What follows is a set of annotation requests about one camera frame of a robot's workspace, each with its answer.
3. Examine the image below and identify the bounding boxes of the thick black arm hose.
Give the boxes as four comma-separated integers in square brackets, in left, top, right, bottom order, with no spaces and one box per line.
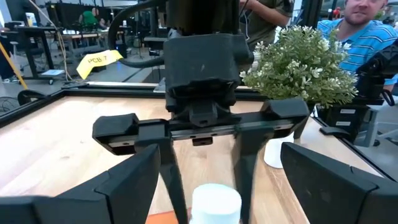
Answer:
[106,0,166,69]

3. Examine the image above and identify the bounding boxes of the black metal table frame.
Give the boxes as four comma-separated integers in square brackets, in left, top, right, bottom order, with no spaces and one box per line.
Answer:
[0,81,398,183]

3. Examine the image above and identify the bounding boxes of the grey metal bracket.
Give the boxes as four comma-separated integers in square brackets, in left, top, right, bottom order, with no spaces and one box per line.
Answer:
[354,108,398,149]

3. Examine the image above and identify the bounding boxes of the yellow label tag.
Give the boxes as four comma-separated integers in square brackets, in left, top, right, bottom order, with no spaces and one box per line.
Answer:
[75,49,124,80]

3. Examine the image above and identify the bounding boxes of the black background desk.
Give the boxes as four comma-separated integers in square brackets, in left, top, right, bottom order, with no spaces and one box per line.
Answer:
[4,26,60,80]

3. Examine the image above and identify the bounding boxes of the black floor fan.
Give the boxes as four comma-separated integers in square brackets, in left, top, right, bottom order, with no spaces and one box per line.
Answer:
[0,89,48,116]

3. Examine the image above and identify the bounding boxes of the white pill bottle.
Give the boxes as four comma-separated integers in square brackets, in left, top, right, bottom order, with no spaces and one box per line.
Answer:
[190,183,243,224]

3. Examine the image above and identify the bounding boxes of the person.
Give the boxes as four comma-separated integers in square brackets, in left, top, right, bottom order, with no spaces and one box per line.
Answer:
[317,0,398,86]
[78,7,101,29]
[238,0,296,43]

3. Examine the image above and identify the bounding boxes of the green potted plant white flowers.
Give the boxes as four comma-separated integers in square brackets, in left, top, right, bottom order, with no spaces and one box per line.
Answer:
[239,24,359,170]

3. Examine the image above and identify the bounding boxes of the yellow hanging cable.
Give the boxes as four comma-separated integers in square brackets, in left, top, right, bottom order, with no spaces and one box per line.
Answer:
[0,40,29,91]

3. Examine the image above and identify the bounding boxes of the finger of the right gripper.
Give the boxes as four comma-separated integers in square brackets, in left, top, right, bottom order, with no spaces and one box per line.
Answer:
[134,119,190,224]
[232,124,277,224]

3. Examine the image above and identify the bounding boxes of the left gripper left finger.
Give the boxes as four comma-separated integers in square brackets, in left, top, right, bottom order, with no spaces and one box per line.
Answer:
[0,143,162,224]

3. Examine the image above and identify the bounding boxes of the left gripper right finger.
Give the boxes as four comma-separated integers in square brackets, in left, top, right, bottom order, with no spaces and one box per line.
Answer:
[280,142,398,224]

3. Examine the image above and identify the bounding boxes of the orange plastic basket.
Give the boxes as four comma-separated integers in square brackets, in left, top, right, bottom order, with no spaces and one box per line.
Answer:
[145,209,192,224]

